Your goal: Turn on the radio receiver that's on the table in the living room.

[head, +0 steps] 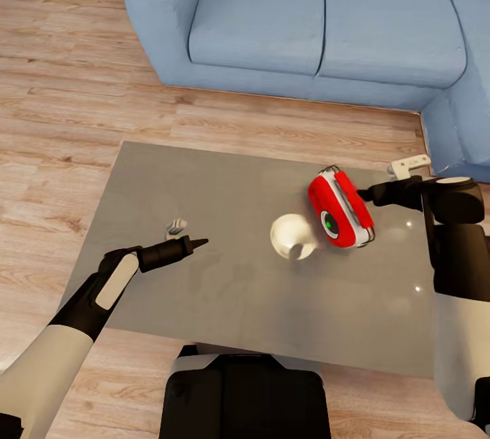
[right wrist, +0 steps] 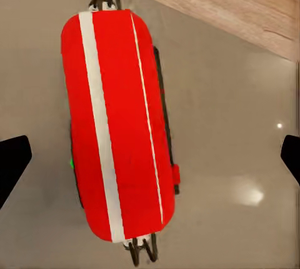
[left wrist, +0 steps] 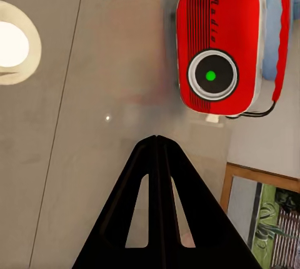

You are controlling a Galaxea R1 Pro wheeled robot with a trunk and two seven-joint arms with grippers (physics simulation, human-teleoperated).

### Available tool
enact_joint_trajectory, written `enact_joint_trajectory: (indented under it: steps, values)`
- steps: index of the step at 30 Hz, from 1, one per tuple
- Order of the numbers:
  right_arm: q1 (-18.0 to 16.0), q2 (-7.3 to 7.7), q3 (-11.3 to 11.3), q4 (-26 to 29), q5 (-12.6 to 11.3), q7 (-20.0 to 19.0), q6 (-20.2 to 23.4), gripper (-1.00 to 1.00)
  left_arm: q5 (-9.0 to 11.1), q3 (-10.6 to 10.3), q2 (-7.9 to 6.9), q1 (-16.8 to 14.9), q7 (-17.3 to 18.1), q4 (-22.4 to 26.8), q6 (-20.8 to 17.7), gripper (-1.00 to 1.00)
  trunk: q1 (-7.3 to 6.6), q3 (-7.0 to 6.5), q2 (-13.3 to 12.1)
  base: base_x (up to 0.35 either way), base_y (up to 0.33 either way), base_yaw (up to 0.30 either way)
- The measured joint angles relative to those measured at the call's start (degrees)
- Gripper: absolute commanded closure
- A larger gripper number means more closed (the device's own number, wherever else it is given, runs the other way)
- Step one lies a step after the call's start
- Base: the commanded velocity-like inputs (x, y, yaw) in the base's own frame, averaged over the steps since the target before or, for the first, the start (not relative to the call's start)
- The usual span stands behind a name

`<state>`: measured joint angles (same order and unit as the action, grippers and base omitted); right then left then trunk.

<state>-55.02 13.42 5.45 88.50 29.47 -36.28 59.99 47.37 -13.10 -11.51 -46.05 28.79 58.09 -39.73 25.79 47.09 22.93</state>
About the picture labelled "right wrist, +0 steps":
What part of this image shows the radio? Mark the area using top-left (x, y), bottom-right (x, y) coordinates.
top-left (61, 0), bottom-right (181, 267)

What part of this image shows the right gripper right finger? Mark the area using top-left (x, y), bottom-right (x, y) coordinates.
top-left (281, 135), bottom-right (300, 184)

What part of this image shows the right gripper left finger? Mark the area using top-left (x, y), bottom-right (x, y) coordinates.
top-left (0, 135), bottom-right (32, 209)

